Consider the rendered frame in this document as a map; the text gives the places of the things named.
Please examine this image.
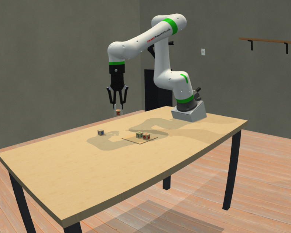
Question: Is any tan square mat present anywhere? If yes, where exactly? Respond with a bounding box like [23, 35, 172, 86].
[122, 133, 158, 144]

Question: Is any beige letter block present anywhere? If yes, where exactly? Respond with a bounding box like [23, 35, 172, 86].
[97, 129, 104, 136]
[143, 133, 150, 140]
[136, 131, 143, 139]
[116, 109, 121, 116]

